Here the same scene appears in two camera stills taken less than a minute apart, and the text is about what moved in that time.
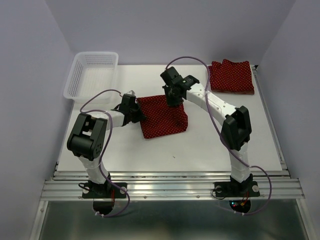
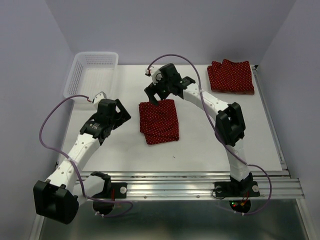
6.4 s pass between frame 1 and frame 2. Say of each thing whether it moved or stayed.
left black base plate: stayed
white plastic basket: stayed
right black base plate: stayed
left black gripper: moved
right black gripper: moved
